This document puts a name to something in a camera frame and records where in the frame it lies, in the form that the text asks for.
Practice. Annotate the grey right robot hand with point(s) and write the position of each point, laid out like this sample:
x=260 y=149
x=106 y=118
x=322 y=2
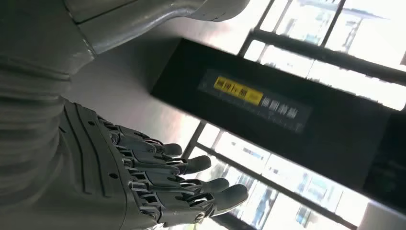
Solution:
x=95 y=158

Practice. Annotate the black inbound scanner machine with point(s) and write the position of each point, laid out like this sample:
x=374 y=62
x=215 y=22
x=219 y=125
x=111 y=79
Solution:
x=333 y=143

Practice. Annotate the ruler label with yellow patch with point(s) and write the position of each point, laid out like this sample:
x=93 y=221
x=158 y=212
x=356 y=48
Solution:
x=241 y=90

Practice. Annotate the dark window frame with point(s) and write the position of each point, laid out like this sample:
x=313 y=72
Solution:
x=333 y=57

